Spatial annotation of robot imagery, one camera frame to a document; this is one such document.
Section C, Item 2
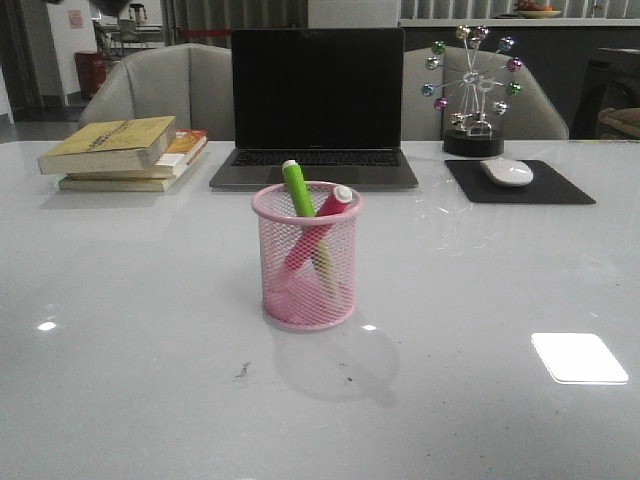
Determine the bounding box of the pink highlighter pen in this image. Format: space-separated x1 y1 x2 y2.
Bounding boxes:
284 185 354 271

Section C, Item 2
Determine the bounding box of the green highlighter pen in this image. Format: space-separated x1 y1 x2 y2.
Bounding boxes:
282 159 337 296

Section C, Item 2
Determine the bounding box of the pink mesh pen holder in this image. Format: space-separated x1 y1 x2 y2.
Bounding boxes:
252 181 363 330

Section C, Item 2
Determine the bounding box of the grey open laptop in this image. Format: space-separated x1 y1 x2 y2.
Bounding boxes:
209 27 418 191

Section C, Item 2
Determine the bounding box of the orange middle book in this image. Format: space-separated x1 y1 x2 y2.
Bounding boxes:
69 129 208 180

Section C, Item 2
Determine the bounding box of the black mouse pad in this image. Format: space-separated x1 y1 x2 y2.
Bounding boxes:
445 159 596 205

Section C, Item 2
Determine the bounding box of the ferris wheel desk ornament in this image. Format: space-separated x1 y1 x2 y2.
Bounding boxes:
421 25 524 157

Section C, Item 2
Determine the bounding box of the white computer mouse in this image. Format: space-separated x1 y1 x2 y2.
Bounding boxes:
480 158 534 187

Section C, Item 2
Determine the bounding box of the grey left armchair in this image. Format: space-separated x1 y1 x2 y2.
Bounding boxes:
78 43 235 141

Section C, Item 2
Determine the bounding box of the grey armchair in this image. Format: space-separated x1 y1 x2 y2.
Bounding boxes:
401 46 569 141
78 43 235 141

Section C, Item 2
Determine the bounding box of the grey right armchair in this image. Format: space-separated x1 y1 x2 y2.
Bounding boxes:
401 46 569 141

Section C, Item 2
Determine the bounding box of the yellow top book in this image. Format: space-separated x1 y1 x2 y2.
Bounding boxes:
38 116 176 174

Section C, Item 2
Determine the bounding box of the bottom pale book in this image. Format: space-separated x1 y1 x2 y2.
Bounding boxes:
57 149 204 192

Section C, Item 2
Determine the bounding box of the red trash bin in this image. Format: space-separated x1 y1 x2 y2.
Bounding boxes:
74 51 106 100

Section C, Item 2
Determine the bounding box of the fruit bowl on counter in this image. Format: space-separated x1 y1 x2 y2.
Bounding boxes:
514 0 561 19

